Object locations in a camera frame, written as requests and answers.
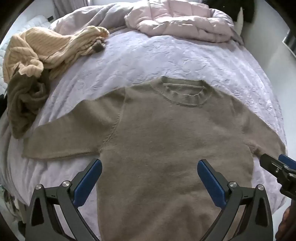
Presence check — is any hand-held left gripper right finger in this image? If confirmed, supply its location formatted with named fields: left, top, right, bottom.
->
left=196, top=159, right=274, bottom=241

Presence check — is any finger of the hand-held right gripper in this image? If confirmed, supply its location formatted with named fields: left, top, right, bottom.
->
left=259, top=153, right=286, bottom=174
left=278, top=154, right=296, bottom=172

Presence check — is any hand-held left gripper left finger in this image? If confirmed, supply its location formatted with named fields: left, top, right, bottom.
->
left=24, top=158, right=103, bottom=241

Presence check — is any taupe knit sweater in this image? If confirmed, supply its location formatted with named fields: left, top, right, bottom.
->
left=22, top=76, right=287, bottom=241

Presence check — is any person's right forearm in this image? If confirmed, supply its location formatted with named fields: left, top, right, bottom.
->
left=275, top=204, right=296, bottom=241

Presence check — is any olive brown garment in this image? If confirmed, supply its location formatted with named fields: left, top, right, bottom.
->
left=8, top=70, right=51, bottom=139

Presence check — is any lavender embossed bedspread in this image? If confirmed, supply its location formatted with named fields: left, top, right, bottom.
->
left=0, top=29, right=289, bottom=241

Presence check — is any small grey brown cloth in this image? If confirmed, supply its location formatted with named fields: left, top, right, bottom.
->
left=92, top=39, right=106, bottom=53

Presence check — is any cream ribbed sweater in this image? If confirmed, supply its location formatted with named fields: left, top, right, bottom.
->
left=3, top=26, right=110, bottom=84

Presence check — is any grey lilac blanket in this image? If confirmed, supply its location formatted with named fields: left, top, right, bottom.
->
left=50, top=5, right=245, bottom=45

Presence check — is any pink puffer duvet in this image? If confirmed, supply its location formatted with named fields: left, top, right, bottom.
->
left=125, top=0, right=234, bottom=43

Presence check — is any dark wall frame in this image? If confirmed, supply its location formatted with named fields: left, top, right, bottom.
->
left=282, top=30, right=296, bottom=57

